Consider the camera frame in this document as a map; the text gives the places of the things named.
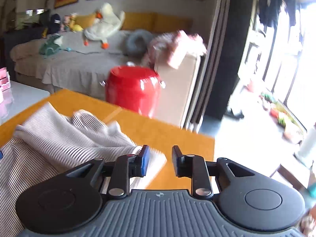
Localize yellow duck plush toy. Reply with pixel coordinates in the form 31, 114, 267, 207
71, 24, 84, 32

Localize hanging dark clothes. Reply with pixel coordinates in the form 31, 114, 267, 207
258, 0, 296, 28

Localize green plush toy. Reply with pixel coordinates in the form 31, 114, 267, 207
39, 34, 63, 56

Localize red round stool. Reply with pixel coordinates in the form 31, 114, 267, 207
100, 65, 166, 118

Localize grey neck pillow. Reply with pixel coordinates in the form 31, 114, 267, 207
125, 29, 154, 57

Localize striped beige knit garment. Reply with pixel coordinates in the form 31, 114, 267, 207
1, 104, 172, 236

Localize black penguin plush toy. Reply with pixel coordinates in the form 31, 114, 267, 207
47, 14, 60, 35

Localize dark curtain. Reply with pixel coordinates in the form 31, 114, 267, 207
190, 0, 260, 131

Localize white side table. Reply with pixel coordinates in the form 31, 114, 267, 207
1, 81, 50, 125

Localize black shelf unit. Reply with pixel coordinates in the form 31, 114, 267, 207
1, 0, 50, 81

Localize yellow sofa cushion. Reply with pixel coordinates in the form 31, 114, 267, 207
122, 12, 156, 32
151, 13, 193, 34

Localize pink doll plush toy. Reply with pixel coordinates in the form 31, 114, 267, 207
60, 16, 71, 32

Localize pink box on table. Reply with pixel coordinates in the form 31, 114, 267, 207
0, 67, 11, 91

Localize beige sofa with grey cover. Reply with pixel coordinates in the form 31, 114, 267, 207
5, 29, 201, 128

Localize white goose plush toy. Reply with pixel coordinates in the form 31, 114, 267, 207
84, 3, 125, 49

